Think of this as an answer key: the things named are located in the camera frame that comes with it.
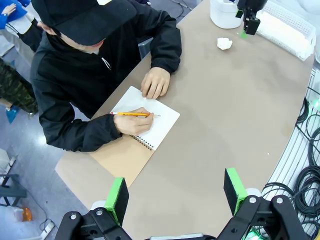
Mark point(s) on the white perforated plastic basket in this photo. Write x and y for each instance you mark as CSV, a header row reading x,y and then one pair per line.
x,y
287,22

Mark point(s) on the white paper ball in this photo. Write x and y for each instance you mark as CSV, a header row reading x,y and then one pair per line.
x,y
224,43

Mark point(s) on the white head-mounted camera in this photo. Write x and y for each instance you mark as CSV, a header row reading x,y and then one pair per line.
x,y
103,1

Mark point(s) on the round white waste bin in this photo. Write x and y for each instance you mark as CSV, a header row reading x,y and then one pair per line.
x,y
225,15

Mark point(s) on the yellow pencil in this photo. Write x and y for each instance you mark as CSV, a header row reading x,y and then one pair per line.
x,y
130,114

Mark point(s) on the black baseball cap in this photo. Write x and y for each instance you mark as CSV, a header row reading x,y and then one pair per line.
x,y
82,20

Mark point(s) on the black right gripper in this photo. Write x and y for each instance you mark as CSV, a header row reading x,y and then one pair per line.
x,y
251,3

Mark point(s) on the person's right forearm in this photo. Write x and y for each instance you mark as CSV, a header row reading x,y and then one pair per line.
x,y
80,135

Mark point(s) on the person's right hand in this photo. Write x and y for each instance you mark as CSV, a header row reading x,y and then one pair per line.
x,y
132,123

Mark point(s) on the jug with orange cap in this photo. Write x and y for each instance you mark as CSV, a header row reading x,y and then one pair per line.
x,y
20,214

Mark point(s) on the white power strip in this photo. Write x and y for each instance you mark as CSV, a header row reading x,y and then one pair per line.
x,y
47,228

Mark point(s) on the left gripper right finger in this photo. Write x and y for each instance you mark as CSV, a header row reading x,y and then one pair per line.
x,y
235,195

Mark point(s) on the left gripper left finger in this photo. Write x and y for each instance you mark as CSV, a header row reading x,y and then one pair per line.
x,y
120,200

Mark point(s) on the person's left hand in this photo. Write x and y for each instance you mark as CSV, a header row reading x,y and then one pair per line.
x,y
156,82

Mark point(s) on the person in black jacket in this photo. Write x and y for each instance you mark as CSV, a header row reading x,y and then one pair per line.
x,y
82,75

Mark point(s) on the person's left forearm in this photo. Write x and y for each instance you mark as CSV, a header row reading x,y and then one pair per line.
x,y
167,47

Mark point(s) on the spiral notebook with brown cover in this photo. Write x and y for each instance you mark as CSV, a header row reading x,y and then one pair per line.
x,y
165,122

